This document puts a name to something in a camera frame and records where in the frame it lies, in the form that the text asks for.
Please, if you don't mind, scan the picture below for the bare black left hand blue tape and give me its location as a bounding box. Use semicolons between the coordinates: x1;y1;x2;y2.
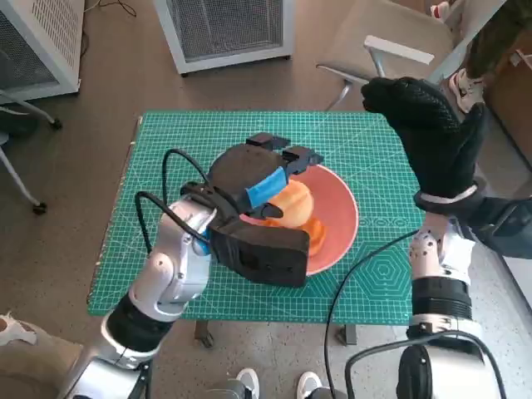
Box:
206;131;325;220

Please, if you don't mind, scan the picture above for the black knitted gloved right hand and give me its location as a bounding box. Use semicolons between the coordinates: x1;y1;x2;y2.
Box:
360;76;486;200

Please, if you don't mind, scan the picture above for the round toy bread bun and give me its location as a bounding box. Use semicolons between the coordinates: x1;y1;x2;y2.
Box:
268;178;316;229

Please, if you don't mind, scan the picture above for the rectangular toy bread loaf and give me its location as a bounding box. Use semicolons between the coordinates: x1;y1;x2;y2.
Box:
265;216;326;255

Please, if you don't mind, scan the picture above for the pink bowl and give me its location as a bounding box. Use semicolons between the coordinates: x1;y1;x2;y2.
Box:
265;164;360;276

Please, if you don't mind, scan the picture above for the green cutting mat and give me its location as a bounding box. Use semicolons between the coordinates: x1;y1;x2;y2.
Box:
86;110;421;324

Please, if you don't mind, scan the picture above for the brown cardboard box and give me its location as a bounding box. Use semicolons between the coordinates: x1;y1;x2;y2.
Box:
484;41;532;163

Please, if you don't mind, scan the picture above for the beige office chair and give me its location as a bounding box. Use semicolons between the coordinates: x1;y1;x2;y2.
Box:
315;0;515;111

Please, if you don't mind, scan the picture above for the white perforated metal cabinet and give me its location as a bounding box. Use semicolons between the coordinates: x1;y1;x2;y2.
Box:
152;0;295;76
0;0;86;103

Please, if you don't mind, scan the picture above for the white side table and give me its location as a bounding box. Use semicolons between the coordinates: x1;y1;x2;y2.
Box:
500;253;532;308

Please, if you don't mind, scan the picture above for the white grey robot left foot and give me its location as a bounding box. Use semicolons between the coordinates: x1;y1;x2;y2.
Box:
203;367;261;399

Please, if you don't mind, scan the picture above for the grey-legged swivel chair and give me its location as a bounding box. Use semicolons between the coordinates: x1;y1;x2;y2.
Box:
0;89;63;215

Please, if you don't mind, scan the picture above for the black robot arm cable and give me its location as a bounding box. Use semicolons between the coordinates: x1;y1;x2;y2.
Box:
344;332;509;399
323;229;424;399
135;148;217;253

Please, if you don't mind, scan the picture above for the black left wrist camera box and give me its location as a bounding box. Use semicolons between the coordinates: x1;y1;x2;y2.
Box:
206;216;311;288

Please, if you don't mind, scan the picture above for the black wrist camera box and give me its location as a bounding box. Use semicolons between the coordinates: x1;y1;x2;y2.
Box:
452;195;532;259
206;216;311;288

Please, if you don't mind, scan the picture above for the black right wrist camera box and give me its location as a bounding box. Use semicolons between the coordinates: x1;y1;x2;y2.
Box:
452;195;532;259

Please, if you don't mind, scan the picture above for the thin black floor cable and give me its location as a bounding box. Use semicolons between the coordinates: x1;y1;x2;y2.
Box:
81;0;138;57

